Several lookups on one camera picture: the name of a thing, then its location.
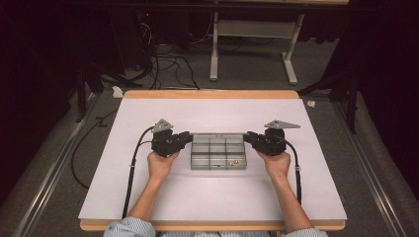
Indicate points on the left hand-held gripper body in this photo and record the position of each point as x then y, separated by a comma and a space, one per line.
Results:
166, 143

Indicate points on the person's left hand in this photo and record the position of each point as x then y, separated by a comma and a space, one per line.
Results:
163, 166

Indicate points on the black computer tower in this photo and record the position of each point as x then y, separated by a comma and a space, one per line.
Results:
131, 36

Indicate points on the metal floor rail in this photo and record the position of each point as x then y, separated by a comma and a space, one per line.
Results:
49, 174
369, 177

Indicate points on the wooden table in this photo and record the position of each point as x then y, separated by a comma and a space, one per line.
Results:
210, 94

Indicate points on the white table mat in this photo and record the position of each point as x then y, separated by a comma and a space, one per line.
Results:
210, 197

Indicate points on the clear plastic compartment box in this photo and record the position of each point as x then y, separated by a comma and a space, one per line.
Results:
217, 152

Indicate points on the person's right hand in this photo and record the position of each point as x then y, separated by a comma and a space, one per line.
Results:
276, 164

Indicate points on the crumpled white paper scrap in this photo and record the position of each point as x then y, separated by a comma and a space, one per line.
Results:
117, 92
311, 104

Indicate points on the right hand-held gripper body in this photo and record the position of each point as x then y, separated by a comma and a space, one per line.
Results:
271, 143

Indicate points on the black metal stand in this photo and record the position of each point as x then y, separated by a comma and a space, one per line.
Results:
82, 92
352, 98

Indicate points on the white desk frame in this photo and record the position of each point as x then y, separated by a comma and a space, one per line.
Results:
255, 29

